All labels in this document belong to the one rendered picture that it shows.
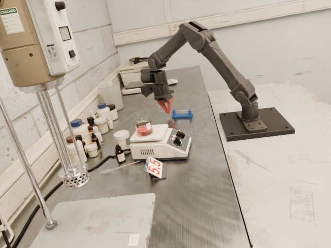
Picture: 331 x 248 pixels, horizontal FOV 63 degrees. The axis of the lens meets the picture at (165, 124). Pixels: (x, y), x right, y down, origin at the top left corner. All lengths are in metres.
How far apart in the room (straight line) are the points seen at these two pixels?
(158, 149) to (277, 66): 1.78
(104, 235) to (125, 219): 0.07
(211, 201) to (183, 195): 0.08
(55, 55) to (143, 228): 0.43
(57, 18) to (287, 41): 2.15
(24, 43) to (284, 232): 0.64
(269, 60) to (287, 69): 0.18
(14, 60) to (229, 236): 0.56
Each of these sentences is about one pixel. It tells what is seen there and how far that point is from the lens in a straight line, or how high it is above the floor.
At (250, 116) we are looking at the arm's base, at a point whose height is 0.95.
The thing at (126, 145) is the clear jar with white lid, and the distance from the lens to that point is 1.04.
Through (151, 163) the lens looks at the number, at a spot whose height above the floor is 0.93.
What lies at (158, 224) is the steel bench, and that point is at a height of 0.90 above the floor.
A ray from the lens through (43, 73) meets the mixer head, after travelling 0.57.
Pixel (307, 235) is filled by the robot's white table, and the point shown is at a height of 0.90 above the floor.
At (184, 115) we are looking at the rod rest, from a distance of 1.28.
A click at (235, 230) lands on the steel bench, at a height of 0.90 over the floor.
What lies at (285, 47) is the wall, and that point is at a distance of 2.53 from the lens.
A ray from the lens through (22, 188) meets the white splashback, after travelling 0.97.
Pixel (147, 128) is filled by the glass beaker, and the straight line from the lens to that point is 0.94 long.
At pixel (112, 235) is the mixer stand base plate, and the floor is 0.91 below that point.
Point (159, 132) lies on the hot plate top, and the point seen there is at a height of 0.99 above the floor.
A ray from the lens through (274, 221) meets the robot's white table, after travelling 0.70.
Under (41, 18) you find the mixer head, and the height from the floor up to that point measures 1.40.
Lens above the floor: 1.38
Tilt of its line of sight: 22 degrees down
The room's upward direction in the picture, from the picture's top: 11 degrees counter-clockwise
